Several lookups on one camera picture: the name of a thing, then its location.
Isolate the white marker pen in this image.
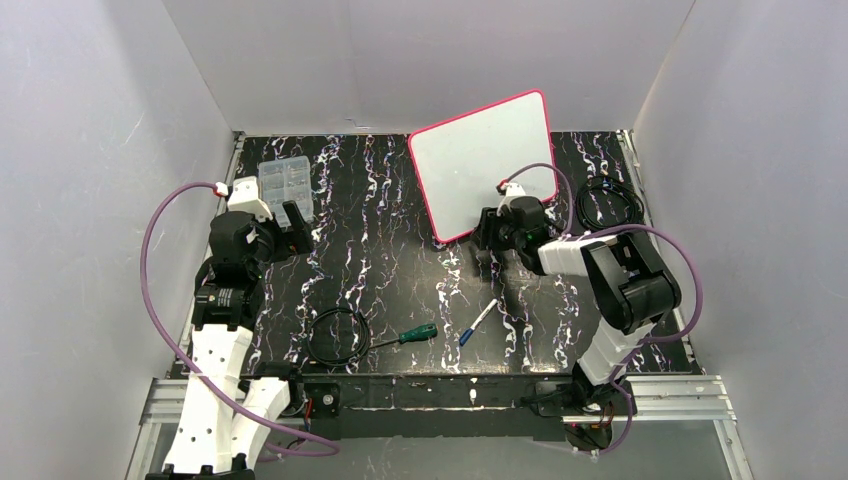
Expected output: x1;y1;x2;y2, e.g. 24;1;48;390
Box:
467;299;498;331

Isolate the pink framed whiteboard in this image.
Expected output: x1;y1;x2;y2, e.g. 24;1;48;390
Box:
407;89;564;244

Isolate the blue marker cap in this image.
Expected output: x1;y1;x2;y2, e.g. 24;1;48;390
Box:
459;328;475;347

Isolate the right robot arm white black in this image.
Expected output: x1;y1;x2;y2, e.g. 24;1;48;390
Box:
472;196;681;410

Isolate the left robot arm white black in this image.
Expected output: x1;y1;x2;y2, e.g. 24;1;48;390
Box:
151;201;313;479

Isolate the clear plastic organizer box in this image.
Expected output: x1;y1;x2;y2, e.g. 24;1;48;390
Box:
258;156;314;229

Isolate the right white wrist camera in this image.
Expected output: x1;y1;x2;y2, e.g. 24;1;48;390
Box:
496;181;526;209

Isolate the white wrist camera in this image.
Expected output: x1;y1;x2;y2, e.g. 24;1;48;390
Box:
496;181;526;209
226;176;273;222

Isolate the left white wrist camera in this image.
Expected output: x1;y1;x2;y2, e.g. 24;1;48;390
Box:
226;176;273;222

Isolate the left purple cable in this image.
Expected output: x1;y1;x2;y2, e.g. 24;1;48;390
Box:
139;182;341;459

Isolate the purple cable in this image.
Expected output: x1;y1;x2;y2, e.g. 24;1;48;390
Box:
139;182;341;459
503;162;705;456

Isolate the green handled screwdriver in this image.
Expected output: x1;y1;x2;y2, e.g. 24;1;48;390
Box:
370;323;438;349

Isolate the black coiled cable right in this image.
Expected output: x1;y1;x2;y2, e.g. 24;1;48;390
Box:
574;175;646;232

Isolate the black coiled cable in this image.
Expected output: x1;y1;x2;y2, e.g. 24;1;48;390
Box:
307;307;372;368
574;175;646;232

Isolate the black coiled cable front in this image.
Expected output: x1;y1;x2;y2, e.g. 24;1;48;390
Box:
307;307;372;368

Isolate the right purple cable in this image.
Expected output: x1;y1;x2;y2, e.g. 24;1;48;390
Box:
503;162;705;456

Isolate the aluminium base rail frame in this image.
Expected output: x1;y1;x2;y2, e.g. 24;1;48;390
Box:
125;129;757;480

